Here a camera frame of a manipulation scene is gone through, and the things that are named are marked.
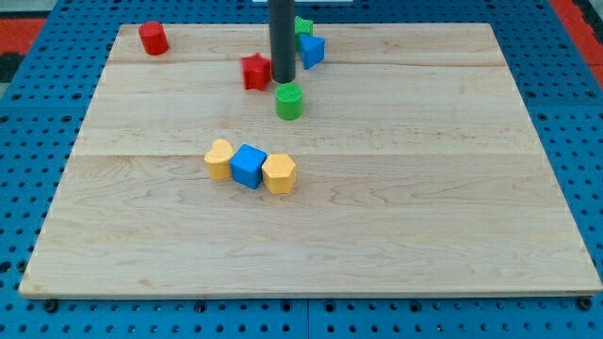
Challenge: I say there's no green cylinder block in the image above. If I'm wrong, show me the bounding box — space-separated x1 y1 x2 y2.
274 83 303 121

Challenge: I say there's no blue triangle block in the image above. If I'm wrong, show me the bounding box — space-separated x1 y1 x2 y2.
299 34 326 70

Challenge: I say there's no yellow hexagon block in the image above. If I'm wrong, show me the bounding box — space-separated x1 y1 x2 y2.
262 153 297 194

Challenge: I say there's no blue cube block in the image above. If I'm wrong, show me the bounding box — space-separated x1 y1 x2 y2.
230 144 268 189

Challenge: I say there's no yellow heart block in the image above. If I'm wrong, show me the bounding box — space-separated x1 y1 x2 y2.
204 138 235 180

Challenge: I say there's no red star block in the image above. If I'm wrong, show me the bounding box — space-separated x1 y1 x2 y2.
240 53 272 91

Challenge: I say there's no green star block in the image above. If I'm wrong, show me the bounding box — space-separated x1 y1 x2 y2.
294 16 314 51

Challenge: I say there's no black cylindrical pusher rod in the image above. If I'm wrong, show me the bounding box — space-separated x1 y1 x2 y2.
268 0 296 84

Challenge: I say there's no red cylinder block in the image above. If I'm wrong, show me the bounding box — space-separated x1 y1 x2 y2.
139 21 169 56

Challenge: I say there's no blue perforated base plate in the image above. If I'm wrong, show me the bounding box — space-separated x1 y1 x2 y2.
1 1 602 338

